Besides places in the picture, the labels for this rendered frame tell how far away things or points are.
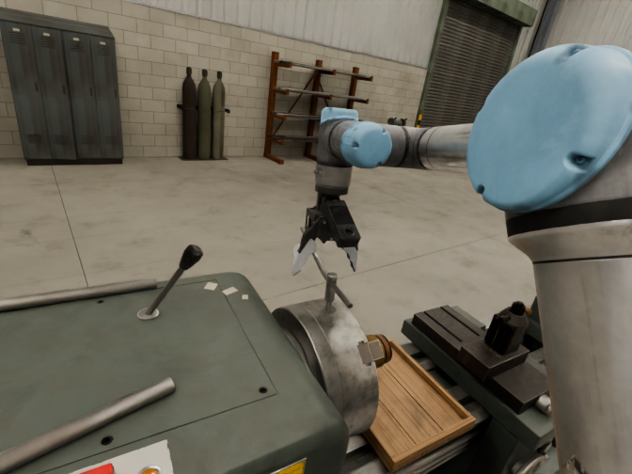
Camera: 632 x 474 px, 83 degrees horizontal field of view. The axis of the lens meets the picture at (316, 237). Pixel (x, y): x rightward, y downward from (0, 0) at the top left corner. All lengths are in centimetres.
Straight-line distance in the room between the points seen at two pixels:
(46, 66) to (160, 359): 599
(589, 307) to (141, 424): 51
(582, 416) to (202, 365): 50
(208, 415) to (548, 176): 49
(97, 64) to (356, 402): 620
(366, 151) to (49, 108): 611
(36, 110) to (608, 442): 653
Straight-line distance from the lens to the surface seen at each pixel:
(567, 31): 1608
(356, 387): 77
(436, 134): 64
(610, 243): 29
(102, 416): 57
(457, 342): 132
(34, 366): 70
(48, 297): 81
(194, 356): 65
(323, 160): 73
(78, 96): 656
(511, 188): 29
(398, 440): 108
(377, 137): 62
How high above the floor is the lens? 169
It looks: 23 degrees down
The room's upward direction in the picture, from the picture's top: 9 degrees clockwise
